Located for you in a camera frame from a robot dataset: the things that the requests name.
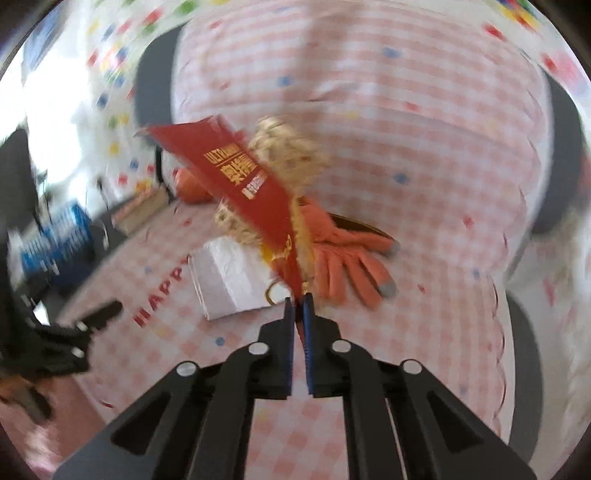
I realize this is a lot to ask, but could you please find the red packet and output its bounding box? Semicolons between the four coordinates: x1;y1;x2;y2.
135;115;309;354

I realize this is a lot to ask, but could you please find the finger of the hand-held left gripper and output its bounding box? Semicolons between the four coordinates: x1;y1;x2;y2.
0;383;52;425
69;300;124;335

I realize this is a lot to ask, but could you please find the orange glove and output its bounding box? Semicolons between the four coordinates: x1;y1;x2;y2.
295;196;400;308

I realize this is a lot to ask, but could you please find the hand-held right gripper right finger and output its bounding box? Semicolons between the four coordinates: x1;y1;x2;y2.
302;293;539;480

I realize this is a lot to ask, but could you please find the orange cover notebook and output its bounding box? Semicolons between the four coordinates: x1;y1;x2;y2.
112;187;171;234

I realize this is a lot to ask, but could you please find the floral print cloth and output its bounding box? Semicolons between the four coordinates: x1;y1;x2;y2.
508;222;591;333

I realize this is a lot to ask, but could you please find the balloon print cloth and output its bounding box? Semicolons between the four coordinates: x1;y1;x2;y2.
81;0;589;195

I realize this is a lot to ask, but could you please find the grey office chair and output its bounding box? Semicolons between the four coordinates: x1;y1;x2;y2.
28;18;589;446

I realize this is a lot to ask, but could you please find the white foam block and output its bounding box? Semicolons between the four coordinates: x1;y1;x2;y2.
187;237;291;321

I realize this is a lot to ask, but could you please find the blue plastic basket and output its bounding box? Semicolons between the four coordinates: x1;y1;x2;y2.
18;203;95;273

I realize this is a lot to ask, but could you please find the woven bamboo basket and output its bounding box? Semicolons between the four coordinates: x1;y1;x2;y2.
215;117;331;250

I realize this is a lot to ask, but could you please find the pink checkered sheet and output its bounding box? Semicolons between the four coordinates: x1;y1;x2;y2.
55;0;550;439

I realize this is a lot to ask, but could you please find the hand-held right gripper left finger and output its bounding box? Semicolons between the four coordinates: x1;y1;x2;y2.
53;296;296;480

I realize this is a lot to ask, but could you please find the red apple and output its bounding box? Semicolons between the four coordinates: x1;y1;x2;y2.
174;167;215;204

